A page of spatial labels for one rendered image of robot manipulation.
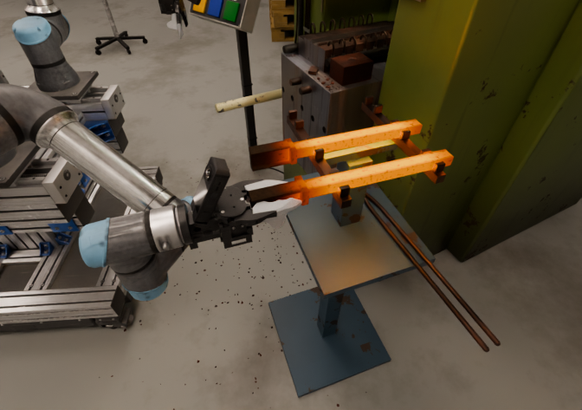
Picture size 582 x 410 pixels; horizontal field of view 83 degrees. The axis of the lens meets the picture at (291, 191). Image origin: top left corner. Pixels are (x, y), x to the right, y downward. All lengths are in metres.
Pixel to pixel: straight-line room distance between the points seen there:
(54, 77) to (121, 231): 1.09
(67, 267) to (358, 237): 1.28
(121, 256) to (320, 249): 0.46
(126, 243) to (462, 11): 0.89
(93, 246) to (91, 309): 0.99
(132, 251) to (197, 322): 1.06
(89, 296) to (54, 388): 0.37
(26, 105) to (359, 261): 0.76
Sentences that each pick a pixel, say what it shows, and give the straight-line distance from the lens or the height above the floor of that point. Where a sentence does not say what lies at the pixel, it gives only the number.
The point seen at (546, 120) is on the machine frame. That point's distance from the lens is 1.42.
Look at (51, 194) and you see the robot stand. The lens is 1.24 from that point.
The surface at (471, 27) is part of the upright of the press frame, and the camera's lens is 0.99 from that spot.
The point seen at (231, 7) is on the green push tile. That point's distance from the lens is 1.61.
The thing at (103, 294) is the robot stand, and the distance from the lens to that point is 1.56.
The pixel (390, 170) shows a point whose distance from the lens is 0.66.
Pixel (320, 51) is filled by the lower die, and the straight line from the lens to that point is 1.27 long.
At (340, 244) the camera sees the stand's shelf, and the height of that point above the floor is 0.75.
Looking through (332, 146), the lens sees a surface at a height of 1.01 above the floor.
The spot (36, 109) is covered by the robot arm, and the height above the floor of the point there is 1.11.
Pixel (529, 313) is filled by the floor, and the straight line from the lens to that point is 1.92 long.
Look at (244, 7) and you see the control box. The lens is 1.57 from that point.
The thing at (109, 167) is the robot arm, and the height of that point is 1.01.
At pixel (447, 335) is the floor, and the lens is 1.68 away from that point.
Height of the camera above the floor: 1.43
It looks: 44 degrees down
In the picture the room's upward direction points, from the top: straight up
